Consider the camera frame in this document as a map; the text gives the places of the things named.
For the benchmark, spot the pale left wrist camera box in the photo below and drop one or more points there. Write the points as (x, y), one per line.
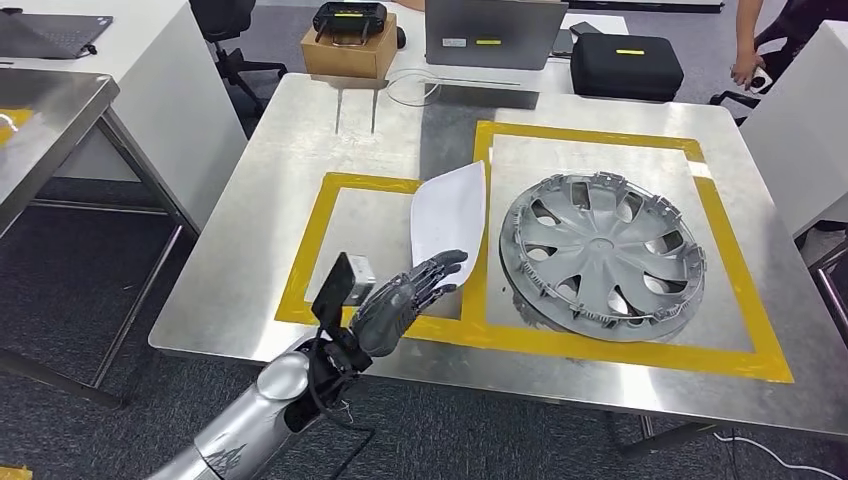
(361, 278)

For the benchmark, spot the white desk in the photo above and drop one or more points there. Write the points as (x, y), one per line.
(411, 60)
(795, 132)
(166, 99)

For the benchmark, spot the steel workbench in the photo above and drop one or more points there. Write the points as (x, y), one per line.
(265, 232)
(53, 132)
(828, 285)

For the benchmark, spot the white curved plastic part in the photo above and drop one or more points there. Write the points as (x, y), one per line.
(450, 212)

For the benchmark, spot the person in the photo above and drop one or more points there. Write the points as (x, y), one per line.
(795, 26)

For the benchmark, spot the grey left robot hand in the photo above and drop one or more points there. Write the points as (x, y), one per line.
(391, 311)

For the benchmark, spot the black zip case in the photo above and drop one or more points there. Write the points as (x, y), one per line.
(626, 69)

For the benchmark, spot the brown cardboard box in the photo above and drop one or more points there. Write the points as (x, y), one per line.
(344, 60)

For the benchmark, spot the black office chair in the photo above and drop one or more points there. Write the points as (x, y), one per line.
(225, 20)

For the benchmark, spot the grey closed laptop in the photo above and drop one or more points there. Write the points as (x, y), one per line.
(53, 33)

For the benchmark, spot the grey wheel hubcap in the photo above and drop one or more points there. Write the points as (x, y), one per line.
(596, 252)

